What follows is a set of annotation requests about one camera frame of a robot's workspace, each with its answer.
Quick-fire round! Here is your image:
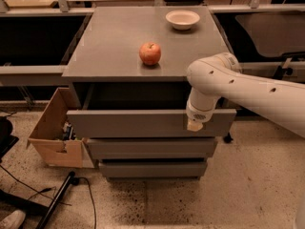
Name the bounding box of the grey middle drawer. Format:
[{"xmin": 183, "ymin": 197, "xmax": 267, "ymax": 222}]
[{"xmin": 88, "ymin": 137, "xmax": 217, "ymax": 159}]

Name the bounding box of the cardboard box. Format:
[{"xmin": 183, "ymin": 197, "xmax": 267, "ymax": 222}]
[{"xmin": 29, "ymin": 88, "xmax": 95, "ymax": 168}]

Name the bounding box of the grey bottom drawer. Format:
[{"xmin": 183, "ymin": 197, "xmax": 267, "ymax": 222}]
[{"xmin": 99, "ymin": 161, "xmax": 207, "ymax": 178}]

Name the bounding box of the red apple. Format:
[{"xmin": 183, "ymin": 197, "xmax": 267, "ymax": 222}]
[{"xmin": 139, "ymin": 42, "xmax": 161, "ymax": 66}]

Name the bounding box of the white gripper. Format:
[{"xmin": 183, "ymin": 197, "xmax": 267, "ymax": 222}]
[{"xmin": 186, "ymin": 98, "xmax": 215, "ymax": 132}]

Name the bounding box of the black floor cable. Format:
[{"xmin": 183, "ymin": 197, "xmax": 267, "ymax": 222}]
[{"xmin": 77, "ymin": 177, "xmax": 97, "ymax": 229}]

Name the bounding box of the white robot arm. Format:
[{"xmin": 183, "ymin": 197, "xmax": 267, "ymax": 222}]
[{"xmin": 186, "ymin": 52, "xmax": 305, "ymax": 137}]

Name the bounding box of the metal shelf frame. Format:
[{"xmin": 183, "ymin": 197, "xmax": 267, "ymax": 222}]
[{"xmin": 1, "ymin": 0, "xmax": 304, "ymax": 86}]

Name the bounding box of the grey drawer cabinet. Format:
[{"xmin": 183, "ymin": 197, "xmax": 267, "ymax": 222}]
[{"xmin": 63, "ymin": 7, "xmax": 236, "ymax": 178}]

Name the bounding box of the black stand leg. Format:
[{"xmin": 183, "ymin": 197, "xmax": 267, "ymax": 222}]
[{"xmin": 35, "ymin": 172, "xmax": 76, "ymax": 229}]

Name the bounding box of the black chair base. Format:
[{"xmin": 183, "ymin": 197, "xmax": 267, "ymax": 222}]
[{"xmin": 0, "ymin": 115, "xmax": 49, "ymax": 217}]

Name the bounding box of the grey drawer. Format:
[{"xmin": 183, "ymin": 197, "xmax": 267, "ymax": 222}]
[
  {"xmin": 99, "ymin": 161, "xmax": 207, "ymax": 178},
  {"xmin": 68, "ymin": 82, "xmax": 236, "ymax": 138},
  {"xmin": 88, "ymin": 137, "xmax": 217, "ymax": 159}
]

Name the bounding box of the clutter inside cardboard box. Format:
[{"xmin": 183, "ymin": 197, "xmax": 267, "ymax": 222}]
[{"xmin": 63, "ymin": 122, "xmax": 73, "ymax": 140}]

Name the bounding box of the white shoe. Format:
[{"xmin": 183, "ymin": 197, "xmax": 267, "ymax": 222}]
[{"xmin": 0, "ymin": 210, "xmax": 26, "ymax": 229}]

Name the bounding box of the grey top drawer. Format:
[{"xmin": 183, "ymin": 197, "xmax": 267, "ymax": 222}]
[{"xmin": 68, "ymin": 82, "xmax": 236, "ymax": 138}]

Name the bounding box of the white bowl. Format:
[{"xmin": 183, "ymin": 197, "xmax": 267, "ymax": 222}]
[{"xmin": 166, "ymin": 10, "xmax": 200, "ymax": 31}]

